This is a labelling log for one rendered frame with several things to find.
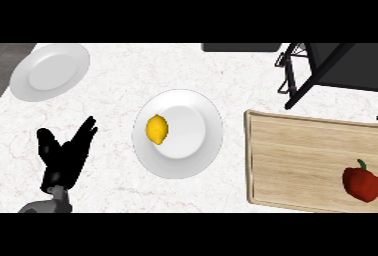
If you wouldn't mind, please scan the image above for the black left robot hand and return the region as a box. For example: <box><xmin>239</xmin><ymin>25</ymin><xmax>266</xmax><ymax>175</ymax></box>
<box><xmin>35</xmin><ymin>115</ymin><xmax>99</xmax><ymax>195</ymax></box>

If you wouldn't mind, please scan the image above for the yellow lemon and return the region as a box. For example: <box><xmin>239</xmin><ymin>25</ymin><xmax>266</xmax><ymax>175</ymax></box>
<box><xmin>145</xmin><ymin>113</ymin><xmax>170</xmax><ymax>146</ymax></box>

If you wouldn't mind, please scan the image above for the white round plate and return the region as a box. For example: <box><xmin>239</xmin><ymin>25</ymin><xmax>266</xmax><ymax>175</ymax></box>
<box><xmin>131</xmin><ymin>88</ymin><xmax>224</xmax><ymax>180</ymax></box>
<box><xmin>9</xmin><ymin>43</ymin><xmax>91</xmax><ymax>103</ymax></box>

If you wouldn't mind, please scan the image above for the dark grey flat appliance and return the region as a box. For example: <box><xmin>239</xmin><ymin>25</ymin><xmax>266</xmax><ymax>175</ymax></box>
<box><xmin>201</xmin><ymin>43</ymin><xmax>282</xmax><ymax>53</ymax></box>

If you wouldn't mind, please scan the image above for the pale wooden cutting board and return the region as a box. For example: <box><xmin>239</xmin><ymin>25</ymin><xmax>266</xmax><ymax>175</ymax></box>
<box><xmin>244</xmin><ymin>109</ymin><xmax>378</xmax><ymax>214</ymax></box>

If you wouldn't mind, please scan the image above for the red bell pepper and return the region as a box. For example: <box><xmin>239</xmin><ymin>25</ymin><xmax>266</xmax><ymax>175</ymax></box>
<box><xmin>341</xmin><ymin>158</ymin><xmax>378</xmax><ymax>204</ymax></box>

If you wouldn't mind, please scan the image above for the black wire tiered shelf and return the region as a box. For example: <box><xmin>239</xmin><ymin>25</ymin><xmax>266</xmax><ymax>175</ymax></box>
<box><xmin>273</xmin><ymin>43</ymin><xmax>378</xmax><ymax>111</ymax></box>

